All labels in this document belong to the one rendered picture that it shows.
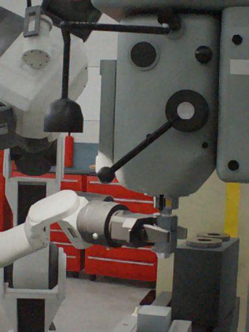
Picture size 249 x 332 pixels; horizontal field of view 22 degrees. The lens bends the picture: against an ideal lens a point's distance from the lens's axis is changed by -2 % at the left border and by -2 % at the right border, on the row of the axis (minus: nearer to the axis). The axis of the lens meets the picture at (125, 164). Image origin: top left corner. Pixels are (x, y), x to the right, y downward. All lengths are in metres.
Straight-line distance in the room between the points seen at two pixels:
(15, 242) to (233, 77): 0.58
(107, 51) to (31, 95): 9.15
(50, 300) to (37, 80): 0.69
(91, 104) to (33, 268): 8.85
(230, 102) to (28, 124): 0.63
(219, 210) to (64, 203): 1.69
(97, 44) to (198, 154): 9.65
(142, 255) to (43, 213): 4.57
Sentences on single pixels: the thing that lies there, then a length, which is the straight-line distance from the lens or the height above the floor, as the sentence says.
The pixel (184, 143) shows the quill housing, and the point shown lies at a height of 1.40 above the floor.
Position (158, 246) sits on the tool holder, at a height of 1.21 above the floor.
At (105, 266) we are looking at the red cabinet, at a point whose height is 0.17.
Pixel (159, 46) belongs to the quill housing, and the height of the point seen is 1.56.
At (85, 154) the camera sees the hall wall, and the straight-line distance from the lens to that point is 10.65.
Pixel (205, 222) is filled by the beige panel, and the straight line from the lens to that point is 2.94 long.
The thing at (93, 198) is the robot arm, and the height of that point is 1.28.
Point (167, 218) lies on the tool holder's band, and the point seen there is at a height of 1.26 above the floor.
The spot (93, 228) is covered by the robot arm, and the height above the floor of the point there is 1.23.
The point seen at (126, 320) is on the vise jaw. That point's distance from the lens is 1.22.
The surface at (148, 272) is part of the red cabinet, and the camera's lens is 5.88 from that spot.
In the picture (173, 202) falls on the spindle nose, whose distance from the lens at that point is 1.19.
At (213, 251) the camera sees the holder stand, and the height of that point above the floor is 1.14.
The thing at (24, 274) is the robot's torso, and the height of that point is 1.00.
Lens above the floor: 1.42
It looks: 3 degrees down
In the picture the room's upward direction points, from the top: 2 degrees clockwise
